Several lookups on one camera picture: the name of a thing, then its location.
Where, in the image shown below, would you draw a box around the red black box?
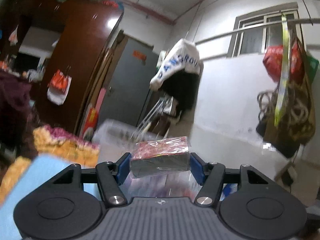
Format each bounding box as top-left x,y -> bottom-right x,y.
130,137 -> 190,178

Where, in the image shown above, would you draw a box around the clear plastic perforated basket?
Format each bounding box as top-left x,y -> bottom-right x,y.
92,119 -> 162,155

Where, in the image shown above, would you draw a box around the metal crutches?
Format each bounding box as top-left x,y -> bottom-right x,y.
130,96 -> 174,140

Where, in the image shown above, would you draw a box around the red white hanging bag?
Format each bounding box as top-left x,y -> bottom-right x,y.
47,69 -> 72,106

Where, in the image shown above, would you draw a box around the grey metal door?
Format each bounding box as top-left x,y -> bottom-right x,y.
98,38 -> 158,126

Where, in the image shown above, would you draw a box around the white black hanging jacket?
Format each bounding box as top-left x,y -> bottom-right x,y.
150,38 -> 202,119

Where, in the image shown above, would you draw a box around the maroon clothes pile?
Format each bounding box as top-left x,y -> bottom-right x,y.
1,71 -> 37,159

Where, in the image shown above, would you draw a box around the dark red wooden wardrobe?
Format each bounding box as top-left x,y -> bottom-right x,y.
1,0 -> 123,133

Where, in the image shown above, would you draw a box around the coiled beige rope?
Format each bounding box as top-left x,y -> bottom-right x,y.
256,83 -> 309,131

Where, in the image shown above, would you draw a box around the yellow green hanging strap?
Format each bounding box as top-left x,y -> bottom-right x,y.
274,13 -> 293,128

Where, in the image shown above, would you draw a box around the metal clothes rail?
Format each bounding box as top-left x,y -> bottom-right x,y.
195,18 -> 320,46

